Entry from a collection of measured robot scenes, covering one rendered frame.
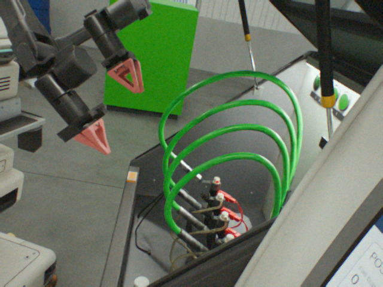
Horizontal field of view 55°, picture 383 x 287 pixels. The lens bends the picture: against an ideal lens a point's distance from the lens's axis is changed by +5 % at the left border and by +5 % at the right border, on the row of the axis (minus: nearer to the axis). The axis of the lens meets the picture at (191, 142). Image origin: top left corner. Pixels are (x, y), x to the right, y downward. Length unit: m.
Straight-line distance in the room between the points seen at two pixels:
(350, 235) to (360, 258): 0.03
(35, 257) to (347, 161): 1.64
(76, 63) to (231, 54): 6.75
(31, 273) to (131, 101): 2.84
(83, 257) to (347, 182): 1.97
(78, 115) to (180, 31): 3.44
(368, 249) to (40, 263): 1.64
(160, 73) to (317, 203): 3.80
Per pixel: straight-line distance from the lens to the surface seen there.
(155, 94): 4.32
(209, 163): 0.68
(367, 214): 0.47
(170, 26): 4.16
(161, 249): 1.15
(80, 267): 2.28
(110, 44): 0.91
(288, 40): 7.53
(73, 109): 0.79
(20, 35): 0.85
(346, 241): 0.48
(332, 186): 0.53
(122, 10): 0.93
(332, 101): 0.59
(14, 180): 1.53
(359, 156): 0.51
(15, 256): 1.97
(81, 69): 0.75
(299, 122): 0.95
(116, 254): 0.95
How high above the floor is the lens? 1.59
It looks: 24 degrees down
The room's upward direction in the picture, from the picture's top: 11 degrees clockwise
